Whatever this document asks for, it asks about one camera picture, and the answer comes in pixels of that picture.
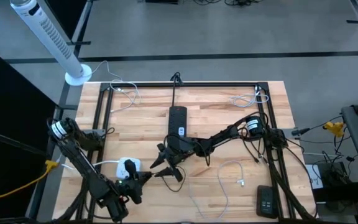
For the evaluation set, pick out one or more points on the white outlet extender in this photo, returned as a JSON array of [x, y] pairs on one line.
[[121, 169]]

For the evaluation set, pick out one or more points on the black aluminium rig frame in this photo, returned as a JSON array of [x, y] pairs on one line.
[[197, 84]]

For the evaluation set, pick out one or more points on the small black power strip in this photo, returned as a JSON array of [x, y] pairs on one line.
[[267, 202]]

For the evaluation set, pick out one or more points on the white tower fan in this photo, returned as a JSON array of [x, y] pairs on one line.
[[51, 40]]

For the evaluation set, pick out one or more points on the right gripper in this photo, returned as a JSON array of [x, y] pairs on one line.
[[182, 149]]

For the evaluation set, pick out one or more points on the long black power strip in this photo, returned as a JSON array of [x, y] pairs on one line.
[[177, 118]]

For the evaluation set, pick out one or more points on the white paper sheet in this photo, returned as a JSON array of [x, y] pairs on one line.
[[314, 179]]

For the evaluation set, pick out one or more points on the black electronics box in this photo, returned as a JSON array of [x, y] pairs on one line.
[[334, 183]]

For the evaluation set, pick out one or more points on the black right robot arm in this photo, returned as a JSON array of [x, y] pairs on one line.
[[222, 137]]

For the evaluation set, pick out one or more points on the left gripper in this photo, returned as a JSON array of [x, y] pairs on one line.
[[130, 185]]

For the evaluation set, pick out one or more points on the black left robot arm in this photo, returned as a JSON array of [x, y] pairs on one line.
[[82, 165]]

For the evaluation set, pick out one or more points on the black backdrop panel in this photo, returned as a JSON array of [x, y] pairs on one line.
[[5, 93]]

